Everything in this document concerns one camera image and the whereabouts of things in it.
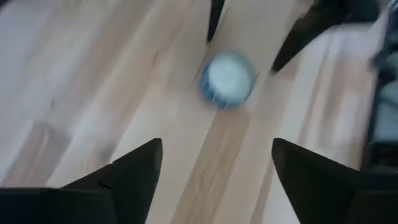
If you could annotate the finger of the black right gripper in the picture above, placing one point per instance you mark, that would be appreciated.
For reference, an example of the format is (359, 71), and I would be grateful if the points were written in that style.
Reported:
(304, 34)
(216, 15)

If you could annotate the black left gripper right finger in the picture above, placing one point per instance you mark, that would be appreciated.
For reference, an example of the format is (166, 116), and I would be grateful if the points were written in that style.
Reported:
(326, 199)

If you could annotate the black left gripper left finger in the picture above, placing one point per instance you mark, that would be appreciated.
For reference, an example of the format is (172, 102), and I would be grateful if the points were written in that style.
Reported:
(124, 193)

